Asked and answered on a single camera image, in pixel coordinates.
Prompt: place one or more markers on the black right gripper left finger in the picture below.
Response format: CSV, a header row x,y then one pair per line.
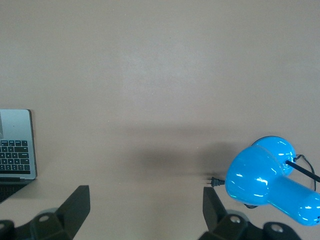
x,y
67,212

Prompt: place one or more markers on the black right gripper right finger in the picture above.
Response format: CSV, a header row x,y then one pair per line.
x,y
220,220

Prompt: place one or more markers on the silver laptop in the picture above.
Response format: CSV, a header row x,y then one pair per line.
x,y
15,150

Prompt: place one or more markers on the blue hair dryer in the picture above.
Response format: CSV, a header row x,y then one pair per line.
x,y
270,180

